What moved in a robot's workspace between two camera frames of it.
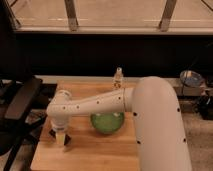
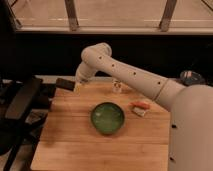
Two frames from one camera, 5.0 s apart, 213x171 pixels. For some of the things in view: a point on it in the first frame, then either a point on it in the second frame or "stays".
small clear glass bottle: [118, 79] stays
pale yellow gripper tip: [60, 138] → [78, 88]
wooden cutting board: [88, 148] stays
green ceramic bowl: [107, 122] stays
